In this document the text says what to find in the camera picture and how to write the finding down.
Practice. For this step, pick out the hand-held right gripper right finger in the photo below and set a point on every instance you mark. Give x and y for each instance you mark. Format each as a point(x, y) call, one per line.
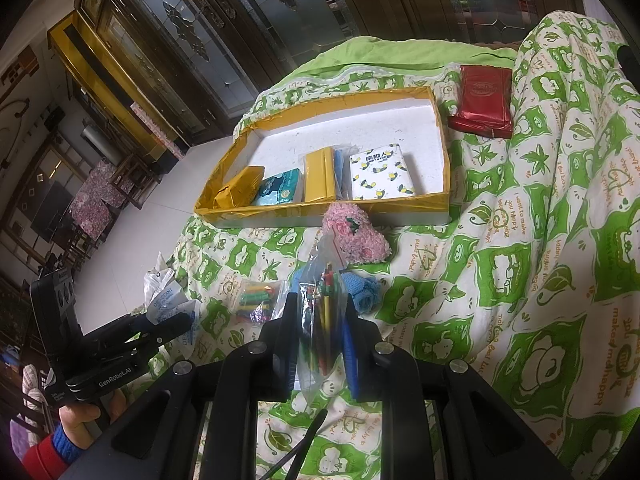
point(350, 355)

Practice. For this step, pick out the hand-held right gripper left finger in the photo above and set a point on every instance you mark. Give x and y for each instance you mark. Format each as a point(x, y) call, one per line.
point(287, 340)

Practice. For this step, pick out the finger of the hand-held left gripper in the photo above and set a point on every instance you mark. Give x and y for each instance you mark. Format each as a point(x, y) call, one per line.
point(142, 324)
point(172, 332)

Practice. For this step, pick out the white desiccant sachet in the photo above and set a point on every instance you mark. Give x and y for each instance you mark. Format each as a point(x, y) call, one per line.
point(162, 290)
point(187, 312)

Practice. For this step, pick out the clear bag of coloured sticks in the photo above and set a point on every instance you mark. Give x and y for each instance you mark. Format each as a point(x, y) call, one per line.
point(322, 310)

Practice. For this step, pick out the blue knitted cloth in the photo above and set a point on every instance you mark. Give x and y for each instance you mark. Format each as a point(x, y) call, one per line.
point(367, 292)

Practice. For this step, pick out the pink fuzzy plush item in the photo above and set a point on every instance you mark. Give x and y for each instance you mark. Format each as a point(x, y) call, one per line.
point(355, 242)

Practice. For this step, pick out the teal tissue pack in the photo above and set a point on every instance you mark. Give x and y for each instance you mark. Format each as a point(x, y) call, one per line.
point(277, 187)

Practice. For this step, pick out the small yellow packet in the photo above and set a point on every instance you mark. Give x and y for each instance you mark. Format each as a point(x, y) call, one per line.
point(240, 187)

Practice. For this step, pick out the white tissue pack yellow print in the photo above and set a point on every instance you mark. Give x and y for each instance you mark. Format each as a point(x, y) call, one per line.
point(385, 175)

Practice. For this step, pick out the gold-edged white tray box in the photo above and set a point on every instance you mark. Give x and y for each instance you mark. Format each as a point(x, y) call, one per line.
point(310, 135)

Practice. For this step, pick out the person's left forearm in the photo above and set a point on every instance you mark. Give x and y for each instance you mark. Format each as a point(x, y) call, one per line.
point(45, 455)

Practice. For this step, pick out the person's left hand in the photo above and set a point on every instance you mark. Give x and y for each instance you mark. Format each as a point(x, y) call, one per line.
point(80, 420)

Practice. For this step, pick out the small bag of coloured clips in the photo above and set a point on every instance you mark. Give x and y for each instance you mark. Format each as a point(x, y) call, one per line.
point(255, 300)

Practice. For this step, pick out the pink floral cushioned chair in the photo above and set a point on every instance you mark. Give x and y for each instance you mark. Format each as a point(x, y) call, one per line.
point(92, 205)

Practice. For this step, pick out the gold-framed cabinet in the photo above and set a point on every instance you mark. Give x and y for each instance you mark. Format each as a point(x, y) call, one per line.
point(95, 67)

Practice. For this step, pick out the red foil packet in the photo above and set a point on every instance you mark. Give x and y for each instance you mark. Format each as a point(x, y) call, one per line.
point(482, 95)

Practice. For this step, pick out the plain green bedsheet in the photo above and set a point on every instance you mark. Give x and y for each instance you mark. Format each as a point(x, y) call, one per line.
point(380, 55)

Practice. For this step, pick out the black object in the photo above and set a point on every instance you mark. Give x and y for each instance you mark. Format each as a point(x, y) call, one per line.
point(631, 67)

